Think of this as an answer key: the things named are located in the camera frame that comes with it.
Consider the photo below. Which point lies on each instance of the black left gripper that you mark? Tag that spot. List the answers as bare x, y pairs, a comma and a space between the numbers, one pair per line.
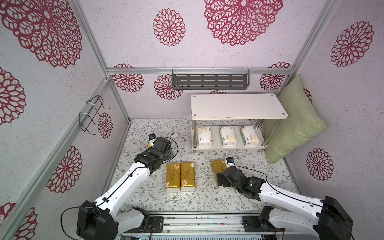
169, 153

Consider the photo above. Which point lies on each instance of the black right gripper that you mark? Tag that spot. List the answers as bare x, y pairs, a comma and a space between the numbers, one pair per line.
226, 176

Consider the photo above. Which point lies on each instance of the white tissue pack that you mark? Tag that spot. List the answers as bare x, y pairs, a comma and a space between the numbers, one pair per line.
204, 137
249, 136
228, 136

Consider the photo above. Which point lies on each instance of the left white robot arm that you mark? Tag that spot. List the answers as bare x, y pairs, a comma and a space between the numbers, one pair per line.
101, 219

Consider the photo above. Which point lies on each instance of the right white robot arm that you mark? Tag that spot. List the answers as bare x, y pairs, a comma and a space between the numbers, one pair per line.
324, 218

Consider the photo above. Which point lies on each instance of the white two-tier shelf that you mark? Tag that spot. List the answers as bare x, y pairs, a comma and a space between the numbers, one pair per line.
234, 110

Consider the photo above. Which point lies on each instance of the green pillow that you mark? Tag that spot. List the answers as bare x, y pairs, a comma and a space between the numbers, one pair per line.
302, 124

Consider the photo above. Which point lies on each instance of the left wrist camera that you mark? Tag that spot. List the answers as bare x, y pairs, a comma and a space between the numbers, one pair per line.
152, 137

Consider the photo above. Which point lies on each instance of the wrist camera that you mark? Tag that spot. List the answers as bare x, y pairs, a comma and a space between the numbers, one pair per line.
152, 137
230, 161

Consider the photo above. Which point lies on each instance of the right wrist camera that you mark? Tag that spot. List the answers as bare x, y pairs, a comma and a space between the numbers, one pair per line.
230, 161

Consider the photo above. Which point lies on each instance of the metal base rail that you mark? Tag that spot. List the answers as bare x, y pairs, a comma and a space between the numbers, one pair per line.
203, 227

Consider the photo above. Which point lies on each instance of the black wire wall rack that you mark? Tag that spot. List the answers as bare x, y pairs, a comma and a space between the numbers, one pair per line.
87, 118

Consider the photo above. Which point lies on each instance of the grey wall-mounted rack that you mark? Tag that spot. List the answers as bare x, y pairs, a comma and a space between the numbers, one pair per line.
210, 81

